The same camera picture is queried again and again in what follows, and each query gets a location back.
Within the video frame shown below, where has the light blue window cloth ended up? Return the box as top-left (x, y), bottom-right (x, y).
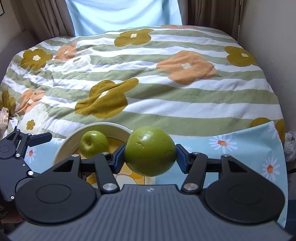
top-left (66, 0), bottom-right (182, 36)

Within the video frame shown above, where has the crumpled pink white wrapper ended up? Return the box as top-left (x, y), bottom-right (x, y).
top-left (0, 107), bottom-right (9, 130)

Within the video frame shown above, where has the white plastic bag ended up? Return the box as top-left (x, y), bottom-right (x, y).
top-left (284, 131), bottom-right (296, 162)

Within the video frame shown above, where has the green apple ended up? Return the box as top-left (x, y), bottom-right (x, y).
top-left (125, 126), bottom-right (177, 177)
top-left (79, 131), bottom-right (109, 158)

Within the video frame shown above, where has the brown curtain right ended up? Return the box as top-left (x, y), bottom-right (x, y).
top-left (178, 0), bottom-right (241, 40)

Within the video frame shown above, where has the blue daisy tablecloth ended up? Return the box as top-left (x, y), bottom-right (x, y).
top-left (23, 120), bottom-right (289, 229)

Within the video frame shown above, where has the cream ceramic bowl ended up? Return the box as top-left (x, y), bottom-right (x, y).
top-left (52, 121), bottom-right (147, 185)

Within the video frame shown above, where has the floral striped duvet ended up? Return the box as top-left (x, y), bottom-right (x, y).
top-left (1, 25), bottom-right (285, 140)

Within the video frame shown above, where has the grey bed headboard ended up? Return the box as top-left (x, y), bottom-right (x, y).
top-left (0, 31), bottom-right (38, 81)

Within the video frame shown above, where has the brown curtain left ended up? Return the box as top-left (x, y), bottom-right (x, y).
top-left (11, 0), bottom-right (75, 41)

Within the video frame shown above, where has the brown curtain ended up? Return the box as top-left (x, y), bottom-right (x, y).
top-left (11, 0), bottom-right (75, 41)
top-left (178, 0), bottom-right (241, 40)

